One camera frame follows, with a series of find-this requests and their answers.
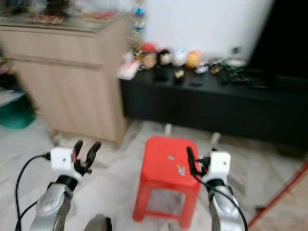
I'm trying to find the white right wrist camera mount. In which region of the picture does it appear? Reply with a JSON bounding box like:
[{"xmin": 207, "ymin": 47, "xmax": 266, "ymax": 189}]
[{"xmin": 202, "ymin": 152, "xmax": 231, "ymax": 184}]

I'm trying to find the white round plush toy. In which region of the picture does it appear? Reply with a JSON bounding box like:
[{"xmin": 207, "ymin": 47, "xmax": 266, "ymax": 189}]
[{"xmin": 172, "ymin": 48, "xmax": 188, "ymax": 67}]

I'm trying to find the plain black box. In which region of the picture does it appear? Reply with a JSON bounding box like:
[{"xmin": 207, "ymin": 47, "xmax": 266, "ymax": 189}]
[{"xmin": 154, "ymin": 66, "xmax": 169, "ymax": 81}]

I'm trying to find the brown fluffy ornament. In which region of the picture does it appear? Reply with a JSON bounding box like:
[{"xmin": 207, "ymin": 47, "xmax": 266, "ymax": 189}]
[{"xmin": 142, "ymin": 52, "xmax": 158, "ymax": 69}]

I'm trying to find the black mouse plush toy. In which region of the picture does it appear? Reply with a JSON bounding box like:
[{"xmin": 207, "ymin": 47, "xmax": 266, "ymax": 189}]
[{"xmin": 157, "ymin": 49, "xmax": 173, "ymax": 66}]

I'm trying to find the red plastic stool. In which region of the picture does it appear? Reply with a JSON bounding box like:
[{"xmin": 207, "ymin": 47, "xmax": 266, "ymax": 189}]
[{"xmin": 132, "ymin": 136, "xmax": 202, "ymax": 229}]

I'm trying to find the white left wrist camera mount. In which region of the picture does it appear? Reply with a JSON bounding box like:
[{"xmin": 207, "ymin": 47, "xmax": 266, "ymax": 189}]
[{"xmin": 51, "ymin": 147, "xmax": 77, "ymax": 180}]

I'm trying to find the green plastic bin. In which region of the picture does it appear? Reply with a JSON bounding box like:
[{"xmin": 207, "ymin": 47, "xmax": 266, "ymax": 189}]
[{"xmin": 0, "ymin": 91, "xmax": 36, "ymax": 129}]

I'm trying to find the grey robot foot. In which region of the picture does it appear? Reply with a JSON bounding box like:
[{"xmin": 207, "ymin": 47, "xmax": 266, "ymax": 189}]
[{"xmin": 86, "ymin": 215, "xmax": 111, "ymax": 231}]

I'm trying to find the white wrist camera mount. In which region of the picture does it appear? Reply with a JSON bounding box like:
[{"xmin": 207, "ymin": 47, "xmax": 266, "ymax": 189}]
[
  {"xmin": 202, "ymin": 152, "xmax": 231, "ymax": 184},
  {"xmin": 51, "ymin": 147, "xmax": 77, "ymax": 180}
]

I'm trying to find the black box with gold item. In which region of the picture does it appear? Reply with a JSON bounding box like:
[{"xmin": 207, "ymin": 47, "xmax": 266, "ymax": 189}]
[{"xmin": 175, "ymin": 69, "xmax": 185, "ymax": 84}]

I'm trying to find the gold trophy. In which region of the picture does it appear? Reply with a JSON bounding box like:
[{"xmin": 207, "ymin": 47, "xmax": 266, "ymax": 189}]
[{"xmin": 131, "ymin": 28, "xmax": 146, "ymax": 54}]

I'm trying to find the black low TV bench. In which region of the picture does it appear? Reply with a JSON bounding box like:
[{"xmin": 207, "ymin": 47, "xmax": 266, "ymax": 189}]
[{"xmin": 120, "ymin": 71, "xmax": 308, "ymax": 149}]

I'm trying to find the pink tissue pack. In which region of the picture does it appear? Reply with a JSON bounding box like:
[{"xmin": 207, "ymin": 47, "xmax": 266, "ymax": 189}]
[{"xmin": 117, "ymin": 60, "xmax": 140, "ymax": 80}]

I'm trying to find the black television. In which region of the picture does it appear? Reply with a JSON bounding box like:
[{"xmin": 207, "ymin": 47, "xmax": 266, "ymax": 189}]
[{"xmin": 247, "ymin": 0, "xmax": 308, "ymax": 78}]

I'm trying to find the light wooden cabinet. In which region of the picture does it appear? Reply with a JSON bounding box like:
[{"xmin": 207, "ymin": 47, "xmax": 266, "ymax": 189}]
[{"xmin": 0, "ymin": 13, "xmax": 133, "ymax": 146}]

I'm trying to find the blue globe trophy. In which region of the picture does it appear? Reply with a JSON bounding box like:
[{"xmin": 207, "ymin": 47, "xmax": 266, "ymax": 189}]
[{"xmin": 133, "ymin": 0, "xmax": 147, "ymax": 29}]

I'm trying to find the red lidded glass jar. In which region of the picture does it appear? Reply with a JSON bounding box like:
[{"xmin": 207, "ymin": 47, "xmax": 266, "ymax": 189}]
[{"xmin": 141, "ymin": 42, "xmax": 158, "ymax": 58}]

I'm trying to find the orange round plush toy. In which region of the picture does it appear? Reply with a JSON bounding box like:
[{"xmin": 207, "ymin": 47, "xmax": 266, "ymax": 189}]
[{"xmin": 186, "ymin": 50, "xmax": 203, "ymax": 69}]

